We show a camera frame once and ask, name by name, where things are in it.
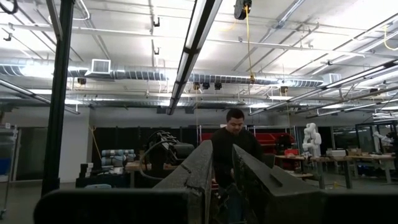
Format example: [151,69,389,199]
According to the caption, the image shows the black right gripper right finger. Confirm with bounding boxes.
[231,144,325,224]

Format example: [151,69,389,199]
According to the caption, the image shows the yellow reel cord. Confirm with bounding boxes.
[244,5,256,84]

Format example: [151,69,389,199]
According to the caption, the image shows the silver ventilation duct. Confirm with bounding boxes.
[0,63,325,88]

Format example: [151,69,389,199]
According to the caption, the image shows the person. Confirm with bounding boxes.
[211,108,264,189]

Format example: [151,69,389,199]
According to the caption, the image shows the long ceiling light fixture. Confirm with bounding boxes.
[165,0,224,116]
[248,60,398,116]

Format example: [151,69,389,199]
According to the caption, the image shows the grey blue material rolls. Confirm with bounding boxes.
[101,149,137,167]

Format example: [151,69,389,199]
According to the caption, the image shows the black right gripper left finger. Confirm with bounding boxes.
[154,139,214,224]

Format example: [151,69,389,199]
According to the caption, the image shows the black ceiling cord reel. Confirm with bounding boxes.
[233,0,252,21]

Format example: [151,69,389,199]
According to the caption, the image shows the wooden workbench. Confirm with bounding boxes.
[275,154,397,189]

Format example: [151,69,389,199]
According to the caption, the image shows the black partition curtain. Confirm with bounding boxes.
[91,126,200,175]

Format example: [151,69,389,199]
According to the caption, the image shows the white air vent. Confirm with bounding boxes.
[322,73,342,85]
[84,58,112,78]

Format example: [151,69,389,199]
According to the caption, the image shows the black vertical frame post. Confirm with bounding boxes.
[41,0,76,197]

